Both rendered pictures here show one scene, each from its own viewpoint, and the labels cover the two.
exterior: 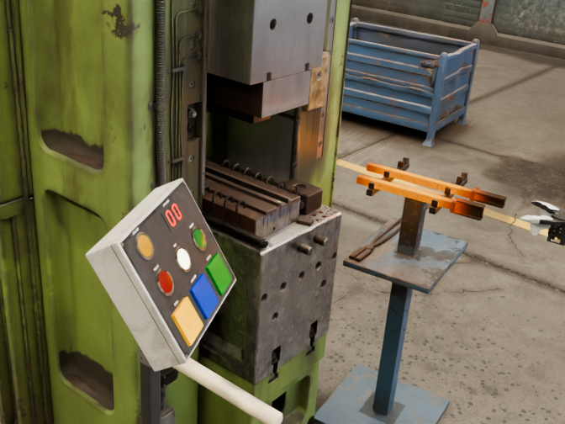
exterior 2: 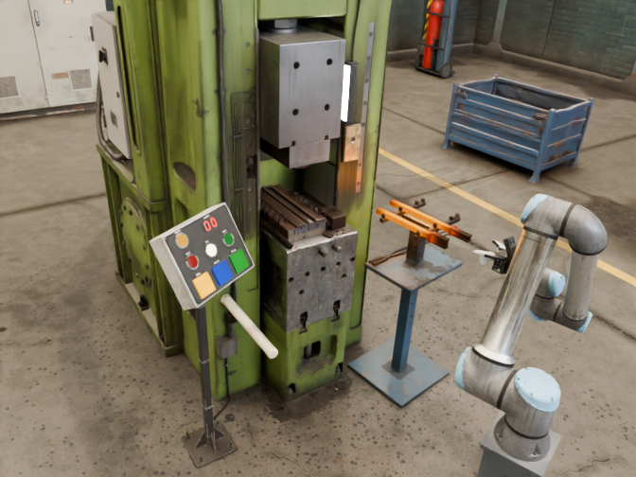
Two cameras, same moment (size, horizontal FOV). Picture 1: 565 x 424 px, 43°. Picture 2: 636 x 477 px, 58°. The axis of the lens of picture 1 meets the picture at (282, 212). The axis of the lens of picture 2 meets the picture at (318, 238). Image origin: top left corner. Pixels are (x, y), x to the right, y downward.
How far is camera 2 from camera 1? 0.85 m
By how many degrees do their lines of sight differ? 17
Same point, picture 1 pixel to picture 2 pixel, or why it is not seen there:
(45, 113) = (176, 152)
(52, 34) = (180, 107)
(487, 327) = not seen: hidden behind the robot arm
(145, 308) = (176, 274)
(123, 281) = (166, 257)
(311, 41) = (329, 121)
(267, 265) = (292, 259)
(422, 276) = (412, 281)
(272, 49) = (295, 127)
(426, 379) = (441, 355)
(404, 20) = (566, 71)
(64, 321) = not seen: hidden behind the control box
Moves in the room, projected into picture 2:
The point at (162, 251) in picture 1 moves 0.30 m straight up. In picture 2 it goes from (195, 244) to (189, 167)
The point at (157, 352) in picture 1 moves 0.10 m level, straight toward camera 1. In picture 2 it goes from (184, 300) to (173, 316)
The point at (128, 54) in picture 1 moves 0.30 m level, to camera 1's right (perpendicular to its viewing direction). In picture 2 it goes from (202, 127) to (273, 138)
